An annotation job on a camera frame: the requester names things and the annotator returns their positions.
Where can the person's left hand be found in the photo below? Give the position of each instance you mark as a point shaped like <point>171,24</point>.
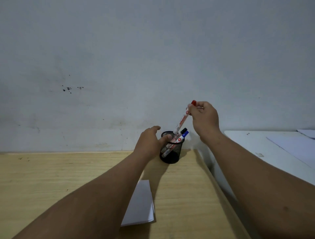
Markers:
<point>147,145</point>

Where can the person's right hand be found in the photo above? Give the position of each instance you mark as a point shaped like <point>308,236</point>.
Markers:
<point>205,122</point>

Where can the person's right thumb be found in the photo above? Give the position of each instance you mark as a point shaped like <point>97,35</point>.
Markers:
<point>190,110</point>

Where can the person's left thumb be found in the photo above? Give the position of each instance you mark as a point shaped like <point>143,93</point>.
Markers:
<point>165,138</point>

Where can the red capped white marker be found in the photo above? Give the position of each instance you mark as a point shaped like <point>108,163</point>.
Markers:
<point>183,118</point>

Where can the black mesh pen holder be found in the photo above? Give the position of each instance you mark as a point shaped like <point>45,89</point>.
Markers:
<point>171,152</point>

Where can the person's right forearm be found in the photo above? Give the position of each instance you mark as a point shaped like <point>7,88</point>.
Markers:
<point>264,187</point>

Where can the person's left forearm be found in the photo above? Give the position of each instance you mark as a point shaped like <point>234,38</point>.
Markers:
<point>81,199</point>

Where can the black capped white marker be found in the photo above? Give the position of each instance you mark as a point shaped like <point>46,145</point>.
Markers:
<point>173,141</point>

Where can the blue capped white marker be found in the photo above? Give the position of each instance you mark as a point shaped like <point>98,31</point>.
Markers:
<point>175,144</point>

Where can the white folded paper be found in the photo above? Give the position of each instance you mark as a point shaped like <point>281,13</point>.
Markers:
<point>140,204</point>

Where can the white table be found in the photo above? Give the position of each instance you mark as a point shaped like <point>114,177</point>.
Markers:
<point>270,157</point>

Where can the white paper sheet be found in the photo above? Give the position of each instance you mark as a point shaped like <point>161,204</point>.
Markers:
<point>307,133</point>
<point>295,149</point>

